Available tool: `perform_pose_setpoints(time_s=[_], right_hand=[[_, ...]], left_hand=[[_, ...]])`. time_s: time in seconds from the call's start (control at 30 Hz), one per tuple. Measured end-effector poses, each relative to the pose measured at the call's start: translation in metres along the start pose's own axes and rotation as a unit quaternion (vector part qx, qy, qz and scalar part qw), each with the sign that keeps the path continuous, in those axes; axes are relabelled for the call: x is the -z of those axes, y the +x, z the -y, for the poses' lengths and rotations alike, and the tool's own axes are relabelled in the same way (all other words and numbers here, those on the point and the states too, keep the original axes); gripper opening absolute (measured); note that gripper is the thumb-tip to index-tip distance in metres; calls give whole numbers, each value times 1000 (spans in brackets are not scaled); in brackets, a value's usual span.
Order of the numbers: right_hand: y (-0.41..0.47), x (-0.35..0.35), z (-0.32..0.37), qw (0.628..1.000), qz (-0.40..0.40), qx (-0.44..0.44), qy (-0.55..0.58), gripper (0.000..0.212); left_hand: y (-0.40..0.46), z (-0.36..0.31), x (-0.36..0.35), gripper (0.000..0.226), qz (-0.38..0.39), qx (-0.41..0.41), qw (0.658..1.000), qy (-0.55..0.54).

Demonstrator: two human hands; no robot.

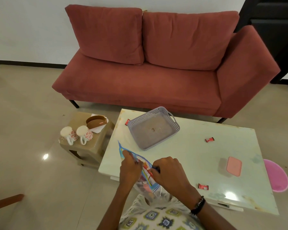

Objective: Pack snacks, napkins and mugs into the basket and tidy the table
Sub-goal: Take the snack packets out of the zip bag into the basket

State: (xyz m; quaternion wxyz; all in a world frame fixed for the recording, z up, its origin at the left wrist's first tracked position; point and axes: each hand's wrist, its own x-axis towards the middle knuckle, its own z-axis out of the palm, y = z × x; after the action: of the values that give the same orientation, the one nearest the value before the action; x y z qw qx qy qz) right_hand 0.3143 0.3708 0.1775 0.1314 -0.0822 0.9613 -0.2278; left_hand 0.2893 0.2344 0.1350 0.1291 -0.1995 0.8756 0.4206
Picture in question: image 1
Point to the beige plastic stool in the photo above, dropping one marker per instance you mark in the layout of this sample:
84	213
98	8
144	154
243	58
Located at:
91	146

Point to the patterned white clothing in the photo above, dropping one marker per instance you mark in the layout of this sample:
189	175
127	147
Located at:
158	217

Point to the brown napkin holder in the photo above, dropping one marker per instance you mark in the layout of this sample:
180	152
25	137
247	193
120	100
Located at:
96	121

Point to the red candy wrapper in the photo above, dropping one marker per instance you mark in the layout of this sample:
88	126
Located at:
210	140
127	122
203	187

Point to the white mug with red print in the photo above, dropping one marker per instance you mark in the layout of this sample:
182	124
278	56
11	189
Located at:
67	135
84	134

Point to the person's left forearm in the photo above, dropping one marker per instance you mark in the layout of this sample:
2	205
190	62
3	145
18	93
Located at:
116	208

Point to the person's left fingers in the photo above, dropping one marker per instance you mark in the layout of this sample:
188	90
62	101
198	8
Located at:
130	156

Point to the clear container with pink lid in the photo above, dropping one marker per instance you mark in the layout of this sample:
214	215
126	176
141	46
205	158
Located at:
232	166

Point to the wide red back cushion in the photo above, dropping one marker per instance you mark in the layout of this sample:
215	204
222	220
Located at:
189	40

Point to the white paper napkins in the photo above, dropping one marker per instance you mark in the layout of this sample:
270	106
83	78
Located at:
98	128

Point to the brown wooden furniture leg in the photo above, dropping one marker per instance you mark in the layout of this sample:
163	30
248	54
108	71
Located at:
7	202

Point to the red fabric sofa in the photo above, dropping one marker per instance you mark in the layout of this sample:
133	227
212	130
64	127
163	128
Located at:
139	83

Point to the narrow red back cushion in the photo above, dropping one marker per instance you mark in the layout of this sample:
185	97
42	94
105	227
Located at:
105	33

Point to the grey plastic basket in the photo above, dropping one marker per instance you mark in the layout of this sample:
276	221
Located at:
151	134

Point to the clear zip bag blue seal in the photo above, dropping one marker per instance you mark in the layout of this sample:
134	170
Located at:
148	189

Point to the black door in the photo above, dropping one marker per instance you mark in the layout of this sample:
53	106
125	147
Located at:
271	26

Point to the person's right forearm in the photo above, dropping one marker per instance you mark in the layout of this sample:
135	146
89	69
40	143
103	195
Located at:
213	216

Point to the candies in zip bag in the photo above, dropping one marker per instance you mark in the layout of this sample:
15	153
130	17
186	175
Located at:
146	177

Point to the person's right hand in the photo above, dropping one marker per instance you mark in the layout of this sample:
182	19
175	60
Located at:
174	177

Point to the person's left hand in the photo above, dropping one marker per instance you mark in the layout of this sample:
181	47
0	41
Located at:
130	171

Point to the person's right fingers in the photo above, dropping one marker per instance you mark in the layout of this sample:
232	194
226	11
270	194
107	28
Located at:
156	168

